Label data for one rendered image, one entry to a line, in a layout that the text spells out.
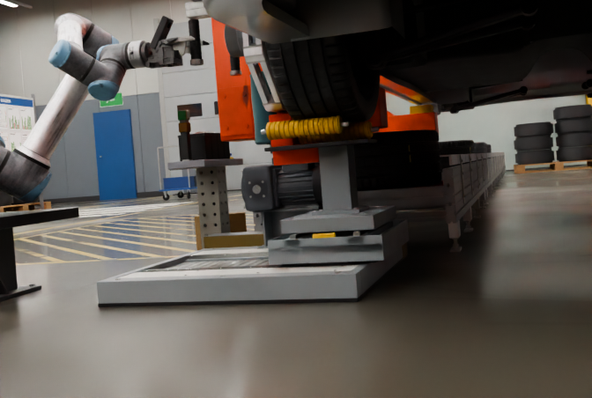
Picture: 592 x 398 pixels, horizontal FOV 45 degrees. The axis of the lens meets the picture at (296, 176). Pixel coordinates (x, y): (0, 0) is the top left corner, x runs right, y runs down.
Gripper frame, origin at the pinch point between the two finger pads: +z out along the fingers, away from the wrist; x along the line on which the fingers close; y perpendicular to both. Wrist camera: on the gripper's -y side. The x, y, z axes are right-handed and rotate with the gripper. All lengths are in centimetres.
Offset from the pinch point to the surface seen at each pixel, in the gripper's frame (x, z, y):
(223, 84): -60, -18, 7
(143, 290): 23, -15, 78
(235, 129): -60, -14, 27
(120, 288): 23, -23, 77
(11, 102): -724, -653, -95
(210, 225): -73, -35, 67
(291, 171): -44, 14, 45
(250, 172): -39, -1, 45
